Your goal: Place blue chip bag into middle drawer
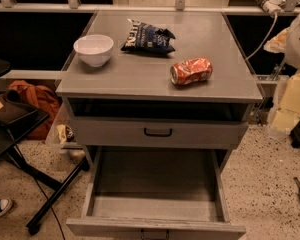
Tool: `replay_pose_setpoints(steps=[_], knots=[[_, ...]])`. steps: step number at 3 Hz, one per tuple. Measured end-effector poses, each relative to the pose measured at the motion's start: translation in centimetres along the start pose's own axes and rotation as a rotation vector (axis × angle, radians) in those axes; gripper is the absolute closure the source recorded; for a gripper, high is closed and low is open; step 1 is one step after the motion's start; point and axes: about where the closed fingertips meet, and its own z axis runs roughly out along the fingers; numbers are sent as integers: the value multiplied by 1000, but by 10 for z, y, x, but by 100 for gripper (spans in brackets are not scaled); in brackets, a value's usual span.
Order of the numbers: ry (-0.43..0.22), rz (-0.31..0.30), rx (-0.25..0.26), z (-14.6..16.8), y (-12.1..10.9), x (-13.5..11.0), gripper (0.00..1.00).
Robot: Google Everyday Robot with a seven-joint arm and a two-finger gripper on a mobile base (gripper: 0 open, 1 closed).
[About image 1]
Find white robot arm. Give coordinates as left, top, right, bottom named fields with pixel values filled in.
left=264, top=13, right=300, bottom=134

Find orange backpack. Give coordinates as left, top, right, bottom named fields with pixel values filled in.
left=8, top=80, right=60, bottom=140

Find white power strip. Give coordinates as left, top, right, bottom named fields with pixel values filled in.
left=255, top=0, right=284, bottom=15

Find black folding stand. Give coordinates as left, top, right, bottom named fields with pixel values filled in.
left=0, top=55, right=91, bottom=236

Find blue chip bag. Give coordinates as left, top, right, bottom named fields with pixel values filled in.
left=121, top=19, right=175, bottom=54

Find crushed red soda can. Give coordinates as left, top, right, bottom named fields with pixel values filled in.
left=170, top=58, right=213, bottom=85

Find grey drawer cabinet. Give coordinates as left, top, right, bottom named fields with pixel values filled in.
left=55, top=10, right=264, bottom=240

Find white bowl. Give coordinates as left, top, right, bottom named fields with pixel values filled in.
left=73, top=34, right=114, bottom=67

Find black floor cable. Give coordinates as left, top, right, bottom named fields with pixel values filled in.
left=31, top=175, right=67, bottom=240

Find clear plastic snack bin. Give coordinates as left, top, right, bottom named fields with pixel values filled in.
left=45, top=105, right=81, bottom=149

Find open grey lower drawer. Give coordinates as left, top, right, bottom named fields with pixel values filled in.
left=67, top=147, right=246, bottom=240

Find white power cable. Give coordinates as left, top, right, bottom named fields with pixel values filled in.
left=244, top=12, right=279, bottom=62

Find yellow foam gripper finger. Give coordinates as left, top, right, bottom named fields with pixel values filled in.
left=264, top=27, right=300, bottom=133

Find dark brown bag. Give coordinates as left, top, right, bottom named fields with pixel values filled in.
left=0, top=90, right=38, bottom=126

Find closed grey upper drawer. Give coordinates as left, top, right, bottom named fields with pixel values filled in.
left=70, top=117, right=248, bottom=149

